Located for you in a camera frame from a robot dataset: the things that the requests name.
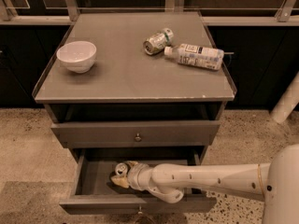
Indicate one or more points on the round metal drawer knob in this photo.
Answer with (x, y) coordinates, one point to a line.
(138, 137)

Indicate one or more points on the dark green soda can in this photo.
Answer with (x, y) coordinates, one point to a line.
(121, 169)

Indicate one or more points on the white ceramic bowl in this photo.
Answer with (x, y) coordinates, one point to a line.
(77, 56)

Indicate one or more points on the grey drawer cabinet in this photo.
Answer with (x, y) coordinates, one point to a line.
(126, 84)

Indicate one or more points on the grey open middle drawer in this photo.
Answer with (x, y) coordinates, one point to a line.
(94, 193)

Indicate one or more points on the clear plastic water bottle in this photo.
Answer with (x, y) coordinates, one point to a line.
(196, 56)

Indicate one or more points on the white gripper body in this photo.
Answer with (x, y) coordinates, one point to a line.
(133, 174)

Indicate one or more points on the silver green can lying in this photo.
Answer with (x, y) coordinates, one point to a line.
(157, 42)

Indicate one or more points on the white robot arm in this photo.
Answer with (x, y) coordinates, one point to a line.
(276, 182)

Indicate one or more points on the metal window frame rail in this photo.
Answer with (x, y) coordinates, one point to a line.
(212, 12)

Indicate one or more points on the grey top drawer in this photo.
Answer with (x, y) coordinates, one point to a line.
(169, 133)

